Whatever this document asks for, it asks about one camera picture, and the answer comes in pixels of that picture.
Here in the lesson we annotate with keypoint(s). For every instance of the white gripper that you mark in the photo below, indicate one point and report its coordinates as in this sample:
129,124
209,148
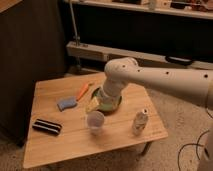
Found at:
105,95

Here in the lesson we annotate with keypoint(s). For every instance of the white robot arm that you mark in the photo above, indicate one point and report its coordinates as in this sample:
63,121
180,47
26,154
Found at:
192,85

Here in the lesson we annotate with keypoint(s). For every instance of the green bowl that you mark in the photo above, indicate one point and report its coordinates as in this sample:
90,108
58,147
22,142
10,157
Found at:
105,107

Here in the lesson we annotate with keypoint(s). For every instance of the clear plastic cup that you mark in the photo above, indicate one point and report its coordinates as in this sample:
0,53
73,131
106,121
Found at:
95,121

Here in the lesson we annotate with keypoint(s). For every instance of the orange carrot toy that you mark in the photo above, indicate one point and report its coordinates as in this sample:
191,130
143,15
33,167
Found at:
83,90

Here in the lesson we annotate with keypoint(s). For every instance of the blue sponge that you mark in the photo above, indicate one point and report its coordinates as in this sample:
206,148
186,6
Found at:
67,103

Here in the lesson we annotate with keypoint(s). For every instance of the wooden table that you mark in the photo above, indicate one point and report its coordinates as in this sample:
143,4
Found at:
75,139

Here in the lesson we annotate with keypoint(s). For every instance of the black rectangular box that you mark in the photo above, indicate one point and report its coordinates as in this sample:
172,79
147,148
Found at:
47,127

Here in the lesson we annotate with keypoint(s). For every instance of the metal pole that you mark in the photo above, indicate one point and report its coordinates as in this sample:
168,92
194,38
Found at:
76,37

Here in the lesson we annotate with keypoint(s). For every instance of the dark cabinet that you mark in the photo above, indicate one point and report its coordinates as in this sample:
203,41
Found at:
32,48

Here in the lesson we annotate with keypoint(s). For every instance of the white shelf rail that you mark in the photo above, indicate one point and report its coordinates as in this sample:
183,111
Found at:
102,53

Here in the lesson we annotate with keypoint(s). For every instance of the black handle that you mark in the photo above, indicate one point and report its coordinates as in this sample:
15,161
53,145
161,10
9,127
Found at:
184,62

